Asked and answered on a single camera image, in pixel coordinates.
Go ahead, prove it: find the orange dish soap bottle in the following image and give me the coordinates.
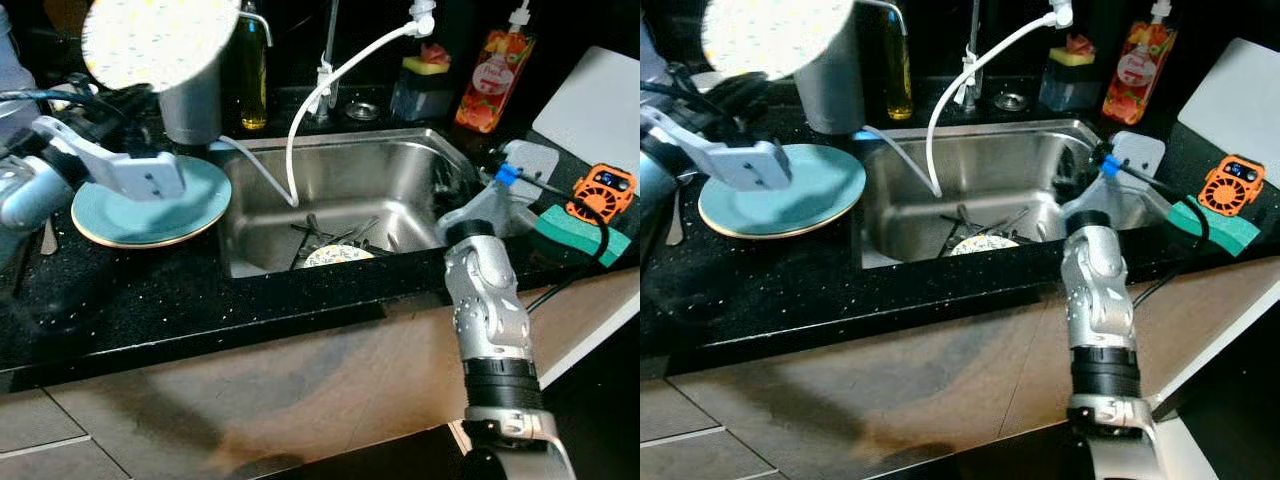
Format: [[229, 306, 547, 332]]
[[455, 0, 537, 134], [1102, 0, 1179, 126]]

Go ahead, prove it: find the teal plate with tan rim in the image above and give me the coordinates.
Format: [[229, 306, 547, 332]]
[[697, 143, 868, 241], [70, 155, 234, 249]]

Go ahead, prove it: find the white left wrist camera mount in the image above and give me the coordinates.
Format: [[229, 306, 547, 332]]
[[33, 115, 188, 201], [643, 105, 793, 193]]

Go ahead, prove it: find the white cutting board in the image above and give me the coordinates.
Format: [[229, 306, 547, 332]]
[[530, 45, 641, 173], [1177, 38, 1280, 161]]

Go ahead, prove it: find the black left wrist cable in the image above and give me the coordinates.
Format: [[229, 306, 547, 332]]
[[0, 88, 71, 106]]

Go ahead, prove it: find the grey metal utensil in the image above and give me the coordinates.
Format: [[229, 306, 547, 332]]
[[664, 185, 687, 247]]

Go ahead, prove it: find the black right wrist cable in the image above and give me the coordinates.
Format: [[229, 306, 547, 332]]
[[515, 172, 613, 313], [1115, 160, 1213, 309]]

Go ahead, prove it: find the green sponge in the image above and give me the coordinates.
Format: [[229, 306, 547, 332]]
[[1167, 197, 1261, 258], [530, 205, 633, 267]]

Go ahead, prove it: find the white water hose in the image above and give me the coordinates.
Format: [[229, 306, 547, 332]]
[[215, 18, 421, 208], [858, 12, 1061, 198]]

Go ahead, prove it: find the brown cabinet front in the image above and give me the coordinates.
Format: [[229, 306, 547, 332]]
[[665, 255, 1280, 471], [40, 268, 641, 476]]

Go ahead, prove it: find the orange handheld fan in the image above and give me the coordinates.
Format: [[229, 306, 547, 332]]
[[1197, 155, 1266, 217], [566, 163, 637, 223]]

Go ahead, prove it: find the chrome faucet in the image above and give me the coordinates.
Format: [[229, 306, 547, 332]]
[[955, 0, 986, 111], [318, 0, 343, 126]]

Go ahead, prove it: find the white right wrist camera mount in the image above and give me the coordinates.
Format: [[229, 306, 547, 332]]
[[1063, 130, 1168, 226], [437, 140, 561, 241]]

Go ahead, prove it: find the white speckled plate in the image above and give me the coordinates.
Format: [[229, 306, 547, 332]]
[[700, 0, 858, 81]]

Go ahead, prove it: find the dark metal grate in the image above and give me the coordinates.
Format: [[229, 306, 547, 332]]
[[935, 203, 1046, 256], [288, 212, 396, 271]]

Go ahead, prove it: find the stainless steel sink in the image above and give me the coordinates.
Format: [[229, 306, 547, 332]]
[[860, 118, 1151, 269], [215, 127, 481, 280]]

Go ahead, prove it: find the yellow oil bottle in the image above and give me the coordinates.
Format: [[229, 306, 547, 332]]
[[235, 0, 271, 132], [880, 5, 915, 122]]

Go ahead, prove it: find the pale yellow speckled plate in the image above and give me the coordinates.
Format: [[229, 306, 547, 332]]
[[303, 243, 377, 269], [948, 235, 1021, 257]]

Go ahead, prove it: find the grey water filter canister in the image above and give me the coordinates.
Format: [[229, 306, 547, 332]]
[[795, 0, 909, 137], [158, 10, 273, 147]]

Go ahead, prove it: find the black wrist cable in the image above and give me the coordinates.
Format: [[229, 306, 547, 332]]
[[0, 88, 71, 106], [515, 172, 613, 313], [1115, 160, 1213, 309]]

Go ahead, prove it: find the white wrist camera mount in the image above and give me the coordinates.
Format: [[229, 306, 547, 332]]
[[33, 115, 188, 201], [643, 105, 793, 193], [437, 140, 561, 241], [1063, 130, 1168, 226]]

